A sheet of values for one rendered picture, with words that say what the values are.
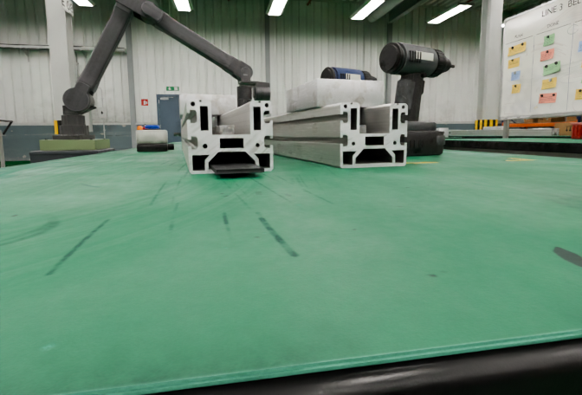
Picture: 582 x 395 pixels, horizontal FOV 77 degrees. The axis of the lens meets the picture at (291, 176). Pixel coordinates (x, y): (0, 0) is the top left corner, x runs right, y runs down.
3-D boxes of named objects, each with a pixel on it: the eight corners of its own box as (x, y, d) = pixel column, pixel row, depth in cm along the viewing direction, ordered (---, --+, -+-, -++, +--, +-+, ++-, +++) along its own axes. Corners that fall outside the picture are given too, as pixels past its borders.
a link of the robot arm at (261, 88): (236, 70, 143) (241, 66, 135) (265, 71, 146) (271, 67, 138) (237, 101, 144) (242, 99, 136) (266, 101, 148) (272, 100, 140)
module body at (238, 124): (182, 149, 118) (180, 122, 117) (213, 148, 121) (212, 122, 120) (189, 174, 42) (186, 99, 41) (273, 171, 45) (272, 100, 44)
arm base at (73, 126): (71, 139, 130) (50, 139, 118) (69, 116, 129) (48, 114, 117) (96, 139, 130) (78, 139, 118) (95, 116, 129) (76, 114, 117)
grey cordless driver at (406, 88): (371, 155, 75) (373, 45, 73) (436, 152, 85) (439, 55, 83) (400, 157, 69) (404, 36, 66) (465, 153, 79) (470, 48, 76)
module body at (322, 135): (240, 147, 124) (239, 122, 123) (268, 147, 126) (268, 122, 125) (339, 168, 48) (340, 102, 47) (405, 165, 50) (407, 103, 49)
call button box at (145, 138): (139, 151, 107) (138, 129, 106) (174, 150, 110) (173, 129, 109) (136, 152, 99) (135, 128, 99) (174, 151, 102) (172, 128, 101)
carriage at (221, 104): (180, 129, 87) (178, 100, 86) (226, 129, 90) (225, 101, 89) (180, 128, 72) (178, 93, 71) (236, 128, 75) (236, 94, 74)
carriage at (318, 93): (286, 127, 69) (286, 90, 68) (339, 127, 72) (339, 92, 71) (317, 125, 53) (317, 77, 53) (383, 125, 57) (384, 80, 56)
